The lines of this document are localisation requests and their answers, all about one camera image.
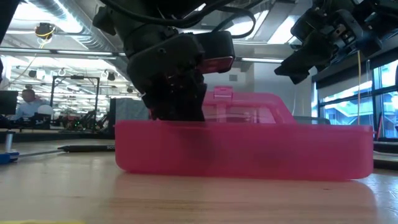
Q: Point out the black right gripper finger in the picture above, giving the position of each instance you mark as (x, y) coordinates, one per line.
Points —
(298, 59)
(314, 62)

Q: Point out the ceiling light strip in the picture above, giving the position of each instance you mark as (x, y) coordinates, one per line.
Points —
(77, 53)

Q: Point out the black frame stand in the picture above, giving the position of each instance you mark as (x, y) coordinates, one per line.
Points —
(74, 77)

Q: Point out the white round lamp shade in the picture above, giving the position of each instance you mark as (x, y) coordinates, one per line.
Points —
(45, 110)

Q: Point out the black monitor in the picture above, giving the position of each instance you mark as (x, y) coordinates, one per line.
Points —
(7, 102)

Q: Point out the pink translucent supply box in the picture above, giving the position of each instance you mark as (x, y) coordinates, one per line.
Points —
(248, 149)

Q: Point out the grey partition panel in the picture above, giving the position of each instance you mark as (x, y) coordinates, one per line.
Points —
(130, 112)

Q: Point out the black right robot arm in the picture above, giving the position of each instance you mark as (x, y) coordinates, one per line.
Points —
(373, 9)

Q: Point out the black background robot rig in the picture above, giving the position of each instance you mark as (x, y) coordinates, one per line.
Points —
(93, 121)

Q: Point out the black marker white print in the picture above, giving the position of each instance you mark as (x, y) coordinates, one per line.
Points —
(87, 148)

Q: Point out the person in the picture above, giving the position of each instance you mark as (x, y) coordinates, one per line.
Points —
(29, 105)

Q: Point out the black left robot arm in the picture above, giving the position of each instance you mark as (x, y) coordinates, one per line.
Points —
(136, 28)

